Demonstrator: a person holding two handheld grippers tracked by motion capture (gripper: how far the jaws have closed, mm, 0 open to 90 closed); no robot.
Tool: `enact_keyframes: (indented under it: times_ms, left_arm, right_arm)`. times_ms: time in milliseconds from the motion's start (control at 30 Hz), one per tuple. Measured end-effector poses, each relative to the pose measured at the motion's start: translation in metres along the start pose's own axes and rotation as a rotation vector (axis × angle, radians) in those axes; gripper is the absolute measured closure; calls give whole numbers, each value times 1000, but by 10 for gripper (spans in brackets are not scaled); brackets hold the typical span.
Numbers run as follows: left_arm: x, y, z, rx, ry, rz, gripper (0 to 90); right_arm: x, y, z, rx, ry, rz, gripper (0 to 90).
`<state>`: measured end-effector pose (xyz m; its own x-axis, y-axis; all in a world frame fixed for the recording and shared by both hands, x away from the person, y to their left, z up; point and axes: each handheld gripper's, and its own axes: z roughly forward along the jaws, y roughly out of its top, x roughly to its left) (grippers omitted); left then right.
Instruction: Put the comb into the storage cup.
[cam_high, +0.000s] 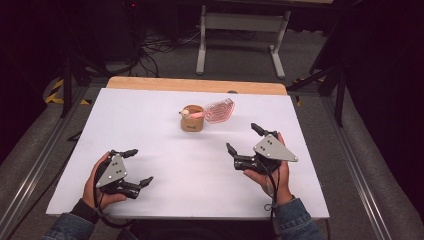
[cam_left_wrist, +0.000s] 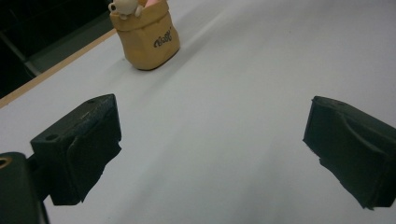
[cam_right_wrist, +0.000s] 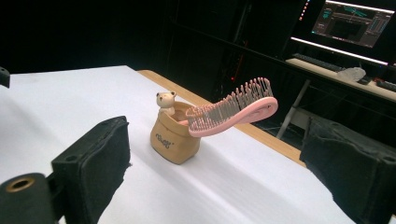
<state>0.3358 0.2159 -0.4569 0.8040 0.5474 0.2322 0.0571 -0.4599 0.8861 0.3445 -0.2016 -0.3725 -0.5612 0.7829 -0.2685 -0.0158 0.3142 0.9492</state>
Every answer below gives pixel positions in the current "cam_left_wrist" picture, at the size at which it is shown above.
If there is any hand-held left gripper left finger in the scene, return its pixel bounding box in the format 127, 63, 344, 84
30, 93, 122, 206

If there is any white board table cover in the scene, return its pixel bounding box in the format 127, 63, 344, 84
0, 0, 396, 224

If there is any tan bag-shaped holder with bear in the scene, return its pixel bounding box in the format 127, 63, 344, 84
107, 0, 181, 72

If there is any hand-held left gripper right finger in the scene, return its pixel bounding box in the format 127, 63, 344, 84
302, 95, 396, 210

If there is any wooden table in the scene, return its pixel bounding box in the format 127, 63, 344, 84
0, 28, 118, 110

